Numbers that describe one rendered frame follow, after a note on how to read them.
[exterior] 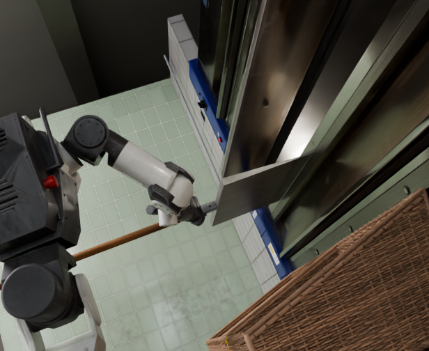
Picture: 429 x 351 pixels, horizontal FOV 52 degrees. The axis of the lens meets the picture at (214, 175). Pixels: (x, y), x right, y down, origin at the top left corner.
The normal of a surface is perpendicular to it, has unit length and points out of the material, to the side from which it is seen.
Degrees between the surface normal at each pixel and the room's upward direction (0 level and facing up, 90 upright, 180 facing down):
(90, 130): 109
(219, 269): 90
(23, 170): 104
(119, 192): 90
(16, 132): 90
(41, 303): 90
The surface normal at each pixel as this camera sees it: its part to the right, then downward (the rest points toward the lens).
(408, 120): -1.00, 0.01
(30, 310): 0.08, -0.36
